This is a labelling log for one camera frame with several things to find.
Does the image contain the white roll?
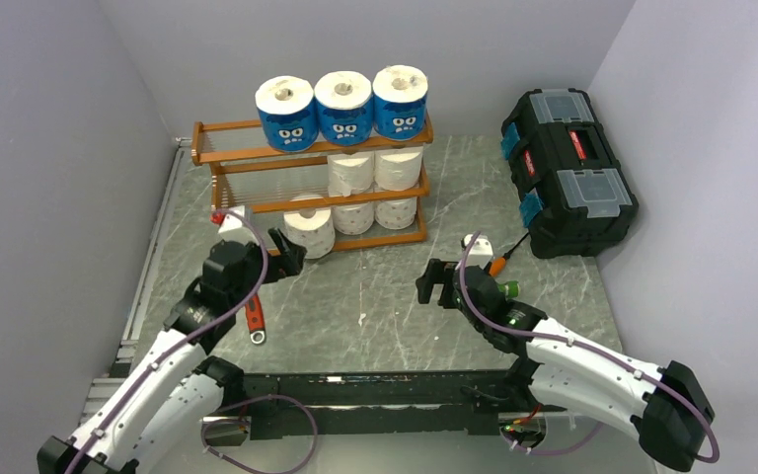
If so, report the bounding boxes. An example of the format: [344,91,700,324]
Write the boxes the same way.
[374,197,417,230]
[327,151,374,197]
[331,202,375,235]
[283,206,336,260]

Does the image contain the green and white pipe fitting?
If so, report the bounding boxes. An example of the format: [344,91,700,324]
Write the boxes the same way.
[497,280,521,298]

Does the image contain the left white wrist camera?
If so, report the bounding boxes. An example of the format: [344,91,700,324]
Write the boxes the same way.
[210,205,256,244]

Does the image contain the blue roll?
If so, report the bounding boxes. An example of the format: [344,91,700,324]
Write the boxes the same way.
[372,65,428,141]
[314,71,374,146]
[255,75,319,153]

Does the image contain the red handled tool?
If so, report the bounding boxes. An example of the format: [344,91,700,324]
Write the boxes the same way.
[245,294,266,346]

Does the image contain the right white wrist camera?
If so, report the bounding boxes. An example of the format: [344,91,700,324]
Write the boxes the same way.
[466,235,493,270]

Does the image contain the purple cable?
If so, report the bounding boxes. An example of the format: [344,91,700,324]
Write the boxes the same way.
[61,207,270,474]
[457,230,721,464]

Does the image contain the white roll sideways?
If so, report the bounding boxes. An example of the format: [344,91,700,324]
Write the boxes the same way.
[374,146,424,191]

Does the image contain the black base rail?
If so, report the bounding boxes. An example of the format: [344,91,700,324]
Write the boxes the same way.
[201,369,560,446]

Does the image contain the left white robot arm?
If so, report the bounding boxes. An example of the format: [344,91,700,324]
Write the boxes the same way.
[37,228,307,473]

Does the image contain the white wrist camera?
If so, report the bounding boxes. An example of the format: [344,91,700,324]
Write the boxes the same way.
[210,205,256,244]
[466,235,493,270]

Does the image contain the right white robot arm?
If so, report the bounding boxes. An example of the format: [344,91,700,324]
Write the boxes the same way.
[416,259,715,472]

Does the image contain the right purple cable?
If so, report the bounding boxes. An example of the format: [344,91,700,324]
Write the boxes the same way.
[457,230,721,464]

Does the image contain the black plastic toolbox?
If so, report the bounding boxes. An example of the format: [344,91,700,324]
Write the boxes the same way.
[500,88,639,259]

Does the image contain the orange wooden two-tier shelf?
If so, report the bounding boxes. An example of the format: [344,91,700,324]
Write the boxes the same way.
[190,117,434,252]

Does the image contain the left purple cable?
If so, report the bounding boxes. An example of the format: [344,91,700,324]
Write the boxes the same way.
[61,207,270,474]

